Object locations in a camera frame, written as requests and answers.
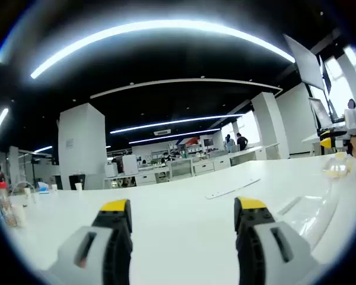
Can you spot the small white cup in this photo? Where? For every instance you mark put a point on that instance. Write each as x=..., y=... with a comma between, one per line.
x=54, y=187
x=78, y=186

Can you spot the large hanging monitor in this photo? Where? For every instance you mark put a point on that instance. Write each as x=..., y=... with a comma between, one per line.
x=307, y=60

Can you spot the white square pillar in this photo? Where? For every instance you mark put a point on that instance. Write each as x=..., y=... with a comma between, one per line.
x=83, y=142
x=270, y=124

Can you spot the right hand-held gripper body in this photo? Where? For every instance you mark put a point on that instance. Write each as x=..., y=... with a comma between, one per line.
x=352, y=121

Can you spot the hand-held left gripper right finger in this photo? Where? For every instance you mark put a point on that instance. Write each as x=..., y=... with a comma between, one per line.
x=255, y=237

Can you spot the black bin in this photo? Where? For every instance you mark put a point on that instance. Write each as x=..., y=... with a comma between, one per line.
x=77, y=181

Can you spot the blue tissue box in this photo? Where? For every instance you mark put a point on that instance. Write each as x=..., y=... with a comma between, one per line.
x=44, y=188

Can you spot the white side desk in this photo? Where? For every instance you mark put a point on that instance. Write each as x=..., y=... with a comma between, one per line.
x=314, y=139

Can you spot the desk monitor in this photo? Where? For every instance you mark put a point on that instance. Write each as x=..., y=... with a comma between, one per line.
x=322, y=114

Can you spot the clear plastic storage box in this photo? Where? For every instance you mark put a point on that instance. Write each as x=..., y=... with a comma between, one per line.
x=338, y=213

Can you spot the large white box appliance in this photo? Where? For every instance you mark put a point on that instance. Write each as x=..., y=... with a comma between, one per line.
x=129, y=165

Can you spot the white curved ceiling trim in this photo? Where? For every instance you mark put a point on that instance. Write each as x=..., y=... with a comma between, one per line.
x=184, y=81

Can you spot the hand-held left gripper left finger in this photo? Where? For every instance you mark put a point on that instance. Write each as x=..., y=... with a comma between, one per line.
x=106, y=237

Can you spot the row of white cabinets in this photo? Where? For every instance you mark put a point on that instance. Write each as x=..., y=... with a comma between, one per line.
x=201, y=167

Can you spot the white table slot strip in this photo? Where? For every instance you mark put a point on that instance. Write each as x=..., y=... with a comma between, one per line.
x=231, y=189

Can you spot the ceiling air vent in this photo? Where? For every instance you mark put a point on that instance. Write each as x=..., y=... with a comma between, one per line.
x=162, y=132

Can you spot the wall screen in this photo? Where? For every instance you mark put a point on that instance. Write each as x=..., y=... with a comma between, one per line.
x=208, y=142

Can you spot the red-capped clear bottle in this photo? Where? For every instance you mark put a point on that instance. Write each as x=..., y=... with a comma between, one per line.
x=2, y=193

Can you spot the small white box appliance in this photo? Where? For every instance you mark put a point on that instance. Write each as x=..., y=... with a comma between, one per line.
x=110, y=170

